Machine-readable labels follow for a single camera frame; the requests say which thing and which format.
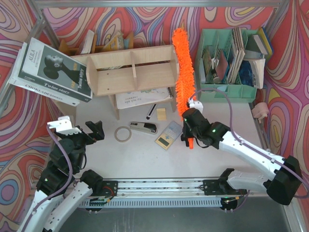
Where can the pink pig figurine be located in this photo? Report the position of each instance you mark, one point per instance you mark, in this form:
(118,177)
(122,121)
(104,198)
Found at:
(260,111)

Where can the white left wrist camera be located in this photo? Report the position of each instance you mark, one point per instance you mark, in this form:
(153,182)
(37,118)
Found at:
(64,126)

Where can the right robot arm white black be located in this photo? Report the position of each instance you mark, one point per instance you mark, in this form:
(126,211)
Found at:
(283,174)

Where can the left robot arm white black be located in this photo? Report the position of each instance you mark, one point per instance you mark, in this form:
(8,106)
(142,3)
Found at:
(50,208)

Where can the open white book in organizer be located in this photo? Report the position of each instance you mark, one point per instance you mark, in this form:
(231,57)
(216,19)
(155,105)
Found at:
(257,66)

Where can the black white marker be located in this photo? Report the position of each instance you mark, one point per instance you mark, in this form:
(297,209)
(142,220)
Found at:
(151,111)

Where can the aluminium mounting rail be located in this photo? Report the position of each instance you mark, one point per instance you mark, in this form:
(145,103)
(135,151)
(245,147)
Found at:
(238,185)

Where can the silver black stapler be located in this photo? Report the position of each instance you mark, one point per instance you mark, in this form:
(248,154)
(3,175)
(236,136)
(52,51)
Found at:
(149,128)

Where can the mint green desk organizer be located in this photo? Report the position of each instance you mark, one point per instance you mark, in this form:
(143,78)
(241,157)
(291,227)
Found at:
(220,40)

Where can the spiral notebook under shelf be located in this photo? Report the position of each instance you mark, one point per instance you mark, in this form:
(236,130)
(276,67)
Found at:
(137,98)

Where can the small calculator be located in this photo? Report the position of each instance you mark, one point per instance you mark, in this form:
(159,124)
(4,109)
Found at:
(169,135)

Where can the red booklet in organizer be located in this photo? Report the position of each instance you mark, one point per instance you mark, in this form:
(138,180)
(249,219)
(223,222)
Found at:
(222,66)

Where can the wooden bookshelf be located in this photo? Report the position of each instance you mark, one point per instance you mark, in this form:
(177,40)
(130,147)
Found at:
(122,71)

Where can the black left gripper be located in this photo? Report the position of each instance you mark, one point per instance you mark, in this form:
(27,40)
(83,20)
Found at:
(87,135)

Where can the stack of thin beige books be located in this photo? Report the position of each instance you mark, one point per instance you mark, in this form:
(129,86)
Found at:
(238,54)

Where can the masking tape roll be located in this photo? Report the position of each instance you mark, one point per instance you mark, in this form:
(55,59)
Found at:
(122,128)

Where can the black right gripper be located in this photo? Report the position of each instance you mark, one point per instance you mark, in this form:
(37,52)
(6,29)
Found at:
(187,134)

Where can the orange chenille duster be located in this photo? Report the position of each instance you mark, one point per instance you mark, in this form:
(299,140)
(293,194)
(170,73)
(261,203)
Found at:
(185,85)

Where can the white book under top book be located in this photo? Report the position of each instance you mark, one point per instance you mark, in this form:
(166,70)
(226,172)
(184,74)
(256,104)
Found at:
(14,79)

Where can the black white Twins story book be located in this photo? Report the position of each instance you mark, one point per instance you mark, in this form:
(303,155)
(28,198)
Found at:
(51,69)

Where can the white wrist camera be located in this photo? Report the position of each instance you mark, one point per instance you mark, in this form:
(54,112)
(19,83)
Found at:
(64,126)
(195,104)

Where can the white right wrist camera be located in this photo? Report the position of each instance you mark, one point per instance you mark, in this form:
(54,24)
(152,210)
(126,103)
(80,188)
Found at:
(195,104)

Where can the blue yellow book in organizer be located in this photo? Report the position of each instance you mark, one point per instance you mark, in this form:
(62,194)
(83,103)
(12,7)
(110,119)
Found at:
(263,42)

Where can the yellow sticky notes pad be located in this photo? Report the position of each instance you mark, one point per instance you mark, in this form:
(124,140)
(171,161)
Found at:
(161,114)

